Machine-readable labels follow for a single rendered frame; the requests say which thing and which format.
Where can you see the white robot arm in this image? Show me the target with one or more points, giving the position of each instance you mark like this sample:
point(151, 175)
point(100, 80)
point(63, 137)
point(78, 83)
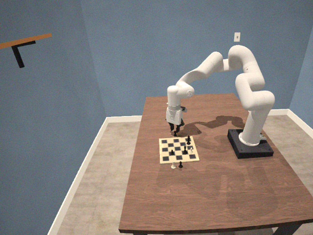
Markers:
point(258, 103)

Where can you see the white queen chess piece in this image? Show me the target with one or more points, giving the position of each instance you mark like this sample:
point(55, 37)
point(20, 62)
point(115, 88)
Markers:
point(173, 166)

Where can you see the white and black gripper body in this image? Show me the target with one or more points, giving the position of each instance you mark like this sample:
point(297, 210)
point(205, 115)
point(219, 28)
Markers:
point(174, 117)

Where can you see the cream chessboard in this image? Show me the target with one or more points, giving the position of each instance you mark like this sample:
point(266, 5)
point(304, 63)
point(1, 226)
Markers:
point(177, 144)

